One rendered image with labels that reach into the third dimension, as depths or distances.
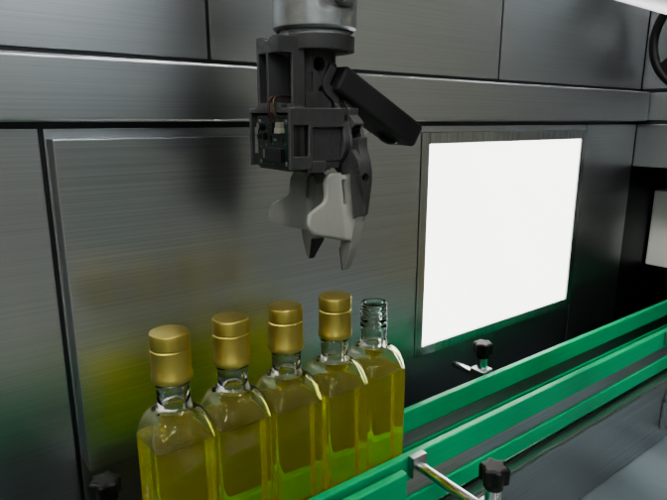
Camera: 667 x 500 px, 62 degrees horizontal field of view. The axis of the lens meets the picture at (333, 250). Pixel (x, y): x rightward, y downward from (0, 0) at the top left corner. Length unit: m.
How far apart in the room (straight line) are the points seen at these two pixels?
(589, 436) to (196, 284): 0.65
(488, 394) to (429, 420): 0.13
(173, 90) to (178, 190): 0.10
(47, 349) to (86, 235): 0.13
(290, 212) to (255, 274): 0.12
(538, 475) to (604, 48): 0.79
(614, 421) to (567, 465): 0.14
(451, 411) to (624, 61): 0.81
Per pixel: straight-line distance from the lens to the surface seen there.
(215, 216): 0.62
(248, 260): 0.65
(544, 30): 1.07
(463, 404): 0.85
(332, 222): 0.50
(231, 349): 0.51
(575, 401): 0.95
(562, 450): 0.92
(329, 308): 0.56
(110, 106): 0.59
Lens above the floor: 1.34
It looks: 13 degrees down
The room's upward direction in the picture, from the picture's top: straight up
